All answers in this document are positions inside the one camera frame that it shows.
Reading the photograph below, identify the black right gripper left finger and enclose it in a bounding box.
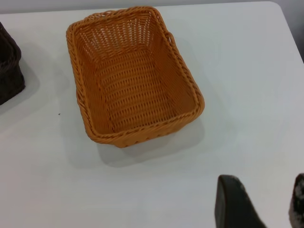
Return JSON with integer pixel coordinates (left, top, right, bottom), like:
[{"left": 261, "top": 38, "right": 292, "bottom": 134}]
[{"left": 215, "top": 175, "right": 268, "bottom": 228}]

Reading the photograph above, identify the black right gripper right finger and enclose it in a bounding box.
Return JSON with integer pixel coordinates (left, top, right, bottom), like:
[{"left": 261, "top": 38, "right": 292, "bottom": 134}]
[{"left": 288, "top": 173, "right": 304, "bottom": 228}]

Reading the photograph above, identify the orange woven basket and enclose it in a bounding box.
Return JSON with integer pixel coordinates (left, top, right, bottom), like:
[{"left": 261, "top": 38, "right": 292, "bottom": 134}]
[{"left": 64, "top": 6, "right": 205, "bottom": 149}]

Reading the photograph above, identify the black woven basket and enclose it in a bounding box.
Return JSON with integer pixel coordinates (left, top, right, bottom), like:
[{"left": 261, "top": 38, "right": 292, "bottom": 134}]
[{"left": 0, "top": 21, "right": 26, "bottom": 106}]

